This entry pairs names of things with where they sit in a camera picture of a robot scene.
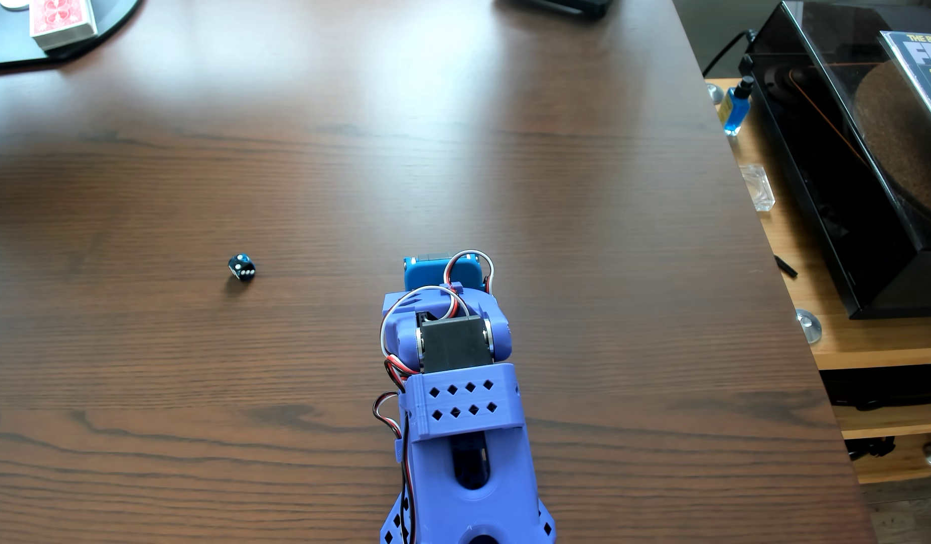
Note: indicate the blue bottle with black cap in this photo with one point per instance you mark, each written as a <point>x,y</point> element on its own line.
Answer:
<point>735,109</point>

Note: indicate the red playing card box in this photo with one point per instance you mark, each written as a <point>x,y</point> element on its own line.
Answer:
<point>61,21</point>

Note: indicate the black turntable with dust cover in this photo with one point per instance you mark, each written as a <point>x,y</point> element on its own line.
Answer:
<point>828,189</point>

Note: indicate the flat black device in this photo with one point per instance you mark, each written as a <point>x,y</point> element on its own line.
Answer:
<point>563,6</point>

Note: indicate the silver metal puck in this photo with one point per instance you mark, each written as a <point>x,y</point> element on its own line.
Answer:
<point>714,94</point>
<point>810,327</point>

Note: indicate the blue dice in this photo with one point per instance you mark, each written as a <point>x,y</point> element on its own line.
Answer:
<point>242,268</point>

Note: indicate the wooden shelf cabinet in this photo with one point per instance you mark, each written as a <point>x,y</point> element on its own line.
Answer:
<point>858,344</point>

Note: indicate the small white object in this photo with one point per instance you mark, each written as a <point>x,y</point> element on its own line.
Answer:
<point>13,3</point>

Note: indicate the small black stick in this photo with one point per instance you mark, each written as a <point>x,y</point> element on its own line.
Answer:
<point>785,267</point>

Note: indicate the round dark desk mat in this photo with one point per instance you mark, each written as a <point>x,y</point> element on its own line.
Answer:
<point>110,19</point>

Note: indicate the brown cork platter mat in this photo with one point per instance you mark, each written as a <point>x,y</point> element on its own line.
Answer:
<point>899,143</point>

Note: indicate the blue-purple robot arm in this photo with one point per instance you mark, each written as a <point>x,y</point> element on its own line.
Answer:
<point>465,483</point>

